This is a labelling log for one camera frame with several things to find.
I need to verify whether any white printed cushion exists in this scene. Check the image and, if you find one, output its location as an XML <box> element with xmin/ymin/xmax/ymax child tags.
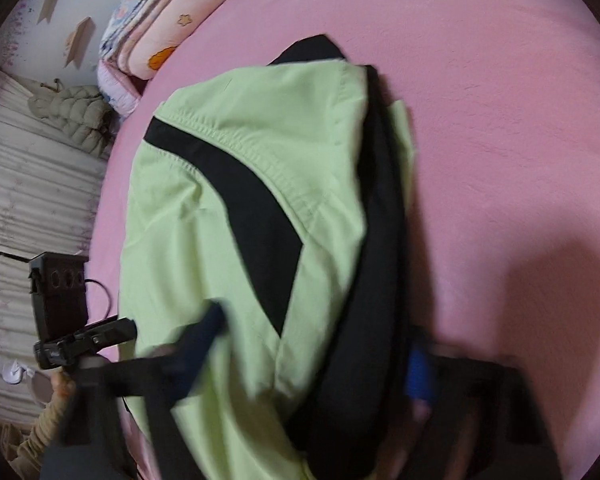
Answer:
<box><xmin>96</xmin><ymin>60</ymin><xmax>141</xmax><ymax>118</ymax></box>

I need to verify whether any white curtain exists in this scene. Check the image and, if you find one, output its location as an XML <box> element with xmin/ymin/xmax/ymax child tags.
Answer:
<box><xmin>0</xmin><ymin>70</ymin><xmax>111</xmax><ymax>436</ymax></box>

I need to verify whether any small white object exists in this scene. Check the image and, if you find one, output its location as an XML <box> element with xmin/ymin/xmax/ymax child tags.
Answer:
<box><xmin>1</xmin><ymin>360</ymin><xmax>26</xmax><ymax>386</ymax></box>

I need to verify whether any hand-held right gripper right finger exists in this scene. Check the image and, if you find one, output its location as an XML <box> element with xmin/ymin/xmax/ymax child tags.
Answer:
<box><xmin>404</xmin><ymin>334</ymin><xmax>563</xmax><ymax>480</ymax></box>

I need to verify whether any black cable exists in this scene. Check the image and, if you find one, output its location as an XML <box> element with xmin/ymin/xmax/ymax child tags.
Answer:
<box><xmin>82</xmin><ymin>280</ymin><xmax>112</xmax><ymax>326</ymax></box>

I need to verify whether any folded pink cartoon quilt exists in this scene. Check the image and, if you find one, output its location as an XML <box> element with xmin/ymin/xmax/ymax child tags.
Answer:
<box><xmin>125</xmin><ymin>0</ymin><xmax>236</xmax><ymax>81</ymax></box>

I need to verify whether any folded floral quilt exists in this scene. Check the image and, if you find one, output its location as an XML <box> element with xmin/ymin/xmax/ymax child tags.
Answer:
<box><xmin>99</xmin><ymin>0</ymin><xmax>191</xmax><ymax>68</ymax></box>

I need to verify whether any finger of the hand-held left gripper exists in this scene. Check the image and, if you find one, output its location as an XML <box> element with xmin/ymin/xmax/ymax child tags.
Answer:
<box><xmin>75</xmin><ymin>317</ymin><xmax>137</xmax><ymax>361</ymax></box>

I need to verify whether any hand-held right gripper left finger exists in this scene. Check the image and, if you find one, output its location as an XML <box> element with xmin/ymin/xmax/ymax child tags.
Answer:
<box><xmin>45</xmin><ymin>301</ymin><xmax>227</xmax><ymax>480</ymax></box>

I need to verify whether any green and black hooded jacket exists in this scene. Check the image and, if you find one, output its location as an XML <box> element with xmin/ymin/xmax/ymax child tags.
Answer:
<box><xmin>117</xmin><ymin>34</ymin><xmax>426</xmax><ymax>480</ymax></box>

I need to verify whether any person's left forearm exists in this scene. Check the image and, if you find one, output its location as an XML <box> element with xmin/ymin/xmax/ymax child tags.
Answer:
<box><xmin>10</xmin><ymin>372</ymin><xmax>78</xmax><ymax>480</ymax></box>

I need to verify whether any khaki puffer coat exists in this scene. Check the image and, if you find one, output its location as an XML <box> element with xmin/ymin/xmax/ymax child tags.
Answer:
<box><xmin>27</xmin><ymin>79</ymin><xmax>118</xmax><ymax>161</ymax></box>

